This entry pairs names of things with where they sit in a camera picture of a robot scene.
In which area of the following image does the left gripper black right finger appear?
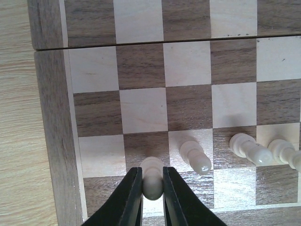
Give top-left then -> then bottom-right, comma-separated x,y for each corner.
163,167 -> 226,226

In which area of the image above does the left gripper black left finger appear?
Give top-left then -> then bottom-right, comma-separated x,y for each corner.
83,167 -> 143,226

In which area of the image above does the white pawn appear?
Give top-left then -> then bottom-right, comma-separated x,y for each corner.
229,133 -> 274,166
268,139 -> 301,172
179,141 -> 212,176
140,156 -> 164,201

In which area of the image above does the wooden folding chessboard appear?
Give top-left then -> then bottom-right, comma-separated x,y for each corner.
28,0 -> 301,226

